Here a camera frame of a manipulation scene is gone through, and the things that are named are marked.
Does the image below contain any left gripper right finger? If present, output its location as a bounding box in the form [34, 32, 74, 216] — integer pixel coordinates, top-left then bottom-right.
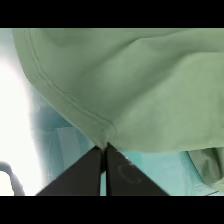
[105, 142, 170, 197]

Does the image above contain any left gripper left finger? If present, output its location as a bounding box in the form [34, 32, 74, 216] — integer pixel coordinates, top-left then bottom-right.
[35, 145, 103, 197]

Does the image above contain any green shirt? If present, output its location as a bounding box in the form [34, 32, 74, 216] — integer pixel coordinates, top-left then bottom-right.
[12, 27, 224, 193]

